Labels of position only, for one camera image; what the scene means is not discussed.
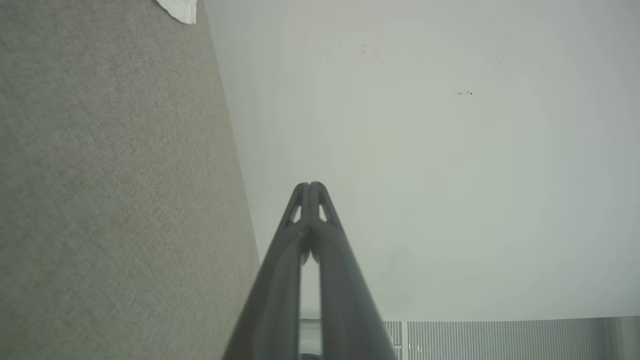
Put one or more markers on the grey fabric cover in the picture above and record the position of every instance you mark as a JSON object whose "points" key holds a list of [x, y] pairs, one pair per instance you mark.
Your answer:
{"points": [[110, 200]]}

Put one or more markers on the white ribbed vent panel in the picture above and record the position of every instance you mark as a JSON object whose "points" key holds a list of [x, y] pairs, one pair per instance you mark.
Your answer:
{"points": [[500, 340]]}

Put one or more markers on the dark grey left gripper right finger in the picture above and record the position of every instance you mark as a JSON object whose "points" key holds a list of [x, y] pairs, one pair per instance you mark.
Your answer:
{"points": [[345, 310]]}

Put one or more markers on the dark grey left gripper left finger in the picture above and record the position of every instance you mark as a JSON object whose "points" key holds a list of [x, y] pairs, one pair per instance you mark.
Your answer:
{"points": [[275, 300]]}

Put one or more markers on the small white cloth piece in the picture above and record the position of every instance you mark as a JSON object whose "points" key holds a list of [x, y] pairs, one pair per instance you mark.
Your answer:
{"points": [[181, 9]]}

